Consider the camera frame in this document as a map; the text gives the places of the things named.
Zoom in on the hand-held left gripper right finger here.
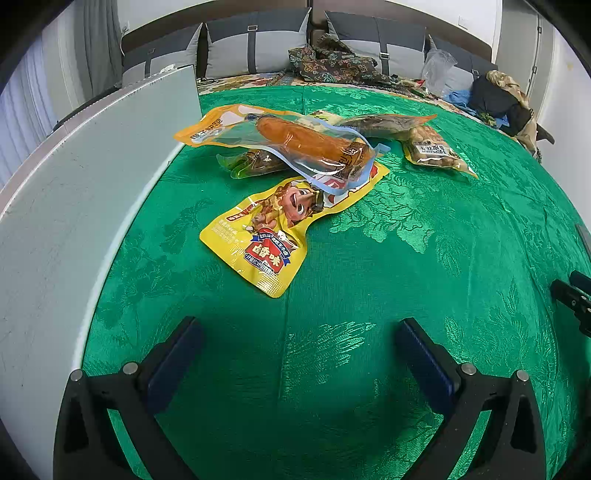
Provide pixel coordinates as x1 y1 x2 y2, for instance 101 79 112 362
396 318 548 480

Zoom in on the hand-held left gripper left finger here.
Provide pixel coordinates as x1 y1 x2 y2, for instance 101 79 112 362
53 316 204 480

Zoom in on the yellow cartoon snack packet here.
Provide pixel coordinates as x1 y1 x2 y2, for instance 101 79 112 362
199 159 391 298

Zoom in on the white foam box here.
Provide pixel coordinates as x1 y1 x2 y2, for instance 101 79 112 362
0 65 204 480

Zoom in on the clear peanut snack packet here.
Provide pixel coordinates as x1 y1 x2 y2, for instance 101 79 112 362
402 127 478 178

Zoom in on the green snack packet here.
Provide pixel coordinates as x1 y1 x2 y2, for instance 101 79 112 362
217 150 296 181

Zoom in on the gold-edged dark snack packet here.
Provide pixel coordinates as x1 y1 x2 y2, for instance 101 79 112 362
339 114 437 141

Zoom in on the orange sausage snack packet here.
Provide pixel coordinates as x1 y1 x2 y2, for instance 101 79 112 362
174 104 391 181

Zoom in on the dark wooden chair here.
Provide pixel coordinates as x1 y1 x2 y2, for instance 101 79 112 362
522 120 557 146

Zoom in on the blue cloth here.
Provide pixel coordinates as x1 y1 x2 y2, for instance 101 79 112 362
445 88 481 116

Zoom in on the grey two-tone pillow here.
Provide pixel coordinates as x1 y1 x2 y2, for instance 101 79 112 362
324 10 428 77
204 7 311 79
427 34 490 93
121 23 204 86

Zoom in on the clear plastic bag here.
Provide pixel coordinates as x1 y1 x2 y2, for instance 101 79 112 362
421 48 458 97

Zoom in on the sheer white curtain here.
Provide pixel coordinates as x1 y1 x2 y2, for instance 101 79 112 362
0 46 61 185

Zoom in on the dark patterned cloth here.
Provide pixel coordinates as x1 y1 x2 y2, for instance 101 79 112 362
287 33 416 95

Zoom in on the grey curtain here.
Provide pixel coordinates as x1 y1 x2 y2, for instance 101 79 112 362
81 0 123 100

